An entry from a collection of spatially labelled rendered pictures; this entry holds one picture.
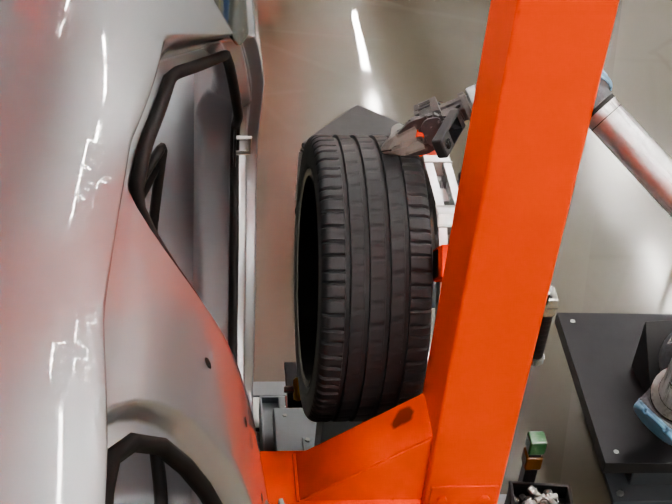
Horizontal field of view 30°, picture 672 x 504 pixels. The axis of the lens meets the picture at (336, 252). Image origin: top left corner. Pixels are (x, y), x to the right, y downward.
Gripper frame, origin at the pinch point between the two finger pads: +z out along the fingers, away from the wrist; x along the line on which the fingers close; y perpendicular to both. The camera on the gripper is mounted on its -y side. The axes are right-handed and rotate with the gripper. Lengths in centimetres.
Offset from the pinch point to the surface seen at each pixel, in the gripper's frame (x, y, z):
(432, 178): -11.9, 0.9, -6.1
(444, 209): -12.8, -10.6, -6.6
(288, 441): -78, 11, 60
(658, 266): -159, 115, -55
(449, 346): -13, -52, 0
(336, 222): -0.3, -17.7, 14.0
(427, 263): -14.3, -24.1, 0.2
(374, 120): -80, 152, 17
